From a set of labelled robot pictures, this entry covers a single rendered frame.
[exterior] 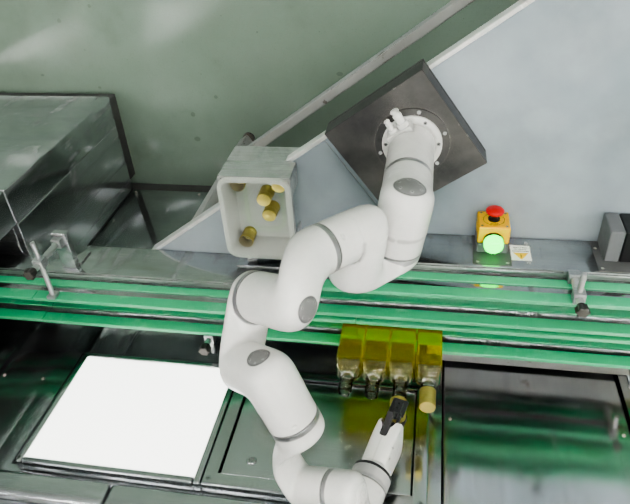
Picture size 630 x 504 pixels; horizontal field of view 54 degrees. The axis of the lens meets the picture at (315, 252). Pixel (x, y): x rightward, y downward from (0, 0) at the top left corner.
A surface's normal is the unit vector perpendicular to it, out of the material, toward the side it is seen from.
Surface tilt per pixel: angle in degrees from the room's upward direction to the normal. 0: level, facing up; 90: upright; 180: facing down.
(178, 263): 90
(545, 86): 0
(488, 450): 91
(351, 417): 90
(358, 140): 1
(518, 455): 91
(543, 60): 0
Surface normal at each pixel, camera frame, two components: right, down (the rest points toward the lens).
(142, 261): -0.06, -0.81
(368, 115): -0.18, 0.60
